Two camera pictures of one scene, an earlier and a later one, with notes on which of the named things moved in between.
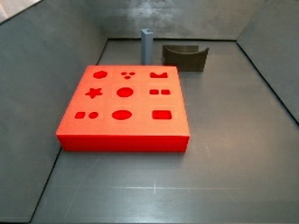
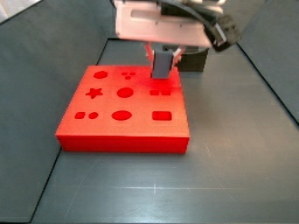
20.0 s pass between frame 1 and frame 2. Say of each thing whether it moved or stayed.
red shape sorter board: stayed
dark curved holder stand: stayed
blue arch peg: moved
